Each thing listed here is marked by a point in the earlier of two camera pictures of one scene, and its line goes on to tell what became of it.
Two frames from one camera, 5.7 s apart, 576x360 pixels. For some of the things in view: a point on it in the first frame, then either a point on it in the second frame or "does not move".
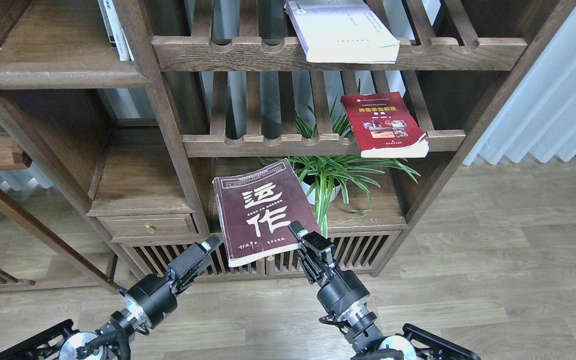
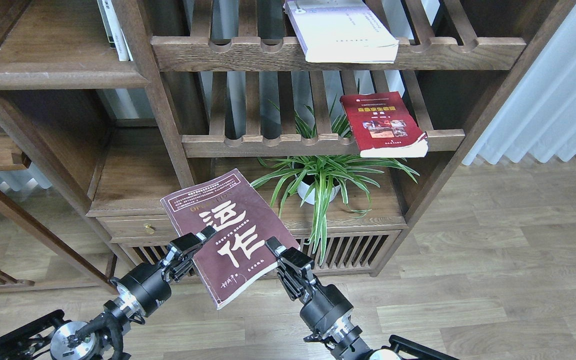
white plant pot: [307, 188] does not move
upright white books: [115, 33] does not move
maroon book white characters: [257, 205] → [237, 255]
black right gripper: [345, 295] → [327, 303]
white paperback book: [344, 31] does not move
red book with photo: [382, 127] does not move
